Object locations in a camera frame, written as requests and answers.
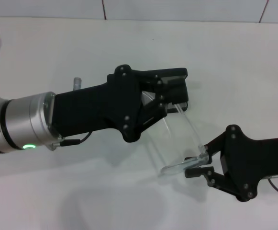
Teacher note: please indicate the black glasses case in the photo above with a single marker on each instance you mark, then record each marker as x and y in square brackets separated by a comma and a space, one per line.
[177, 72]

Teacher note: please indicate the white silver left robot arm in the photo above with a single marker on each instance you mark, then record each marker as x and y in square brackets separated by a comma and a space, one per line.
[21, 119]

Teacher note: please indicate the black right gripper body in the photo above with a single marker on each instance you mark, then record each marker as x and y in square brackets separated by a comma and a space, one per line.
[253, 160]

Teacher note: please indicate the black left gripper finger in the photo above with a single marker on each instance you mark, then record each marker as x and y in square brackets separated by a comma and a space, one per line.
[177, 86]
[178, 98]

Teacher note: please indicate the silver cylindrical wrist fitting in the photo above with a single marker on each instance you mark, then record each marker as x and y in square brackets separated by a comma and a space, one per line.
[77, 83]

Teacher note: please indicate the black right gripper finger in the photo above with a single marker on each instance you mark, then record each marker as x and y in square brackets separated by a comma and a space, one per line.
[216, 146]
[198, 173]

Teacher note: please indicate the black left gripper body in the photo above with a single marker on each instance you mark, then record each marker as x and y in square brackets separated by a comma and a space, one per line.
[93, 107]

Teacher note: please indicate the clear white glasses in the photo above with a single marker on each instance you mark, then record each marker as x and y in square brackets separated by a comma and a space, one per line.
[177, 167]

